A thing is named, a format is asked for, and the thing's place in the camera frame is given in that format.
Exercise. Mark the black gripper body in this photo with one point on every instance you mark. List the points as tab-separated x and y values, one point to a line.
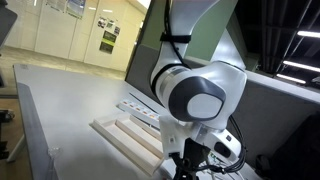
191	156

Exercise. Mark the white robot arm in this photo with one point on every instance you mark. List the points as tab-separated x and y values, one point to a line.
200	83

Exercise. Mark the shallow wooden box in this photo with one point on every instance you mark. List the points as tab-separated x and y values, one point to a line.
126	140

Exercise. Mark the white power strip orange sockets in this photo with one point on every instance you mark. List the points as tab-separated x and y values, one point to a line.
140	111

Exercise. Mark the clear plastic spoon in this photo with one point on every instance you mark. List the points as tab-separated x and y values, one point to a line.
54	152

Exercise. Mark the black computer monitor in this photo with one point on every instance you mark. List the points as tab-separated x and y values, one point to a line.
6	18

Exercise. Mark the green black wall poster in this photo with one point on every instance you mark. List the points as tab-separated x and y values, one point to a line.
108	41

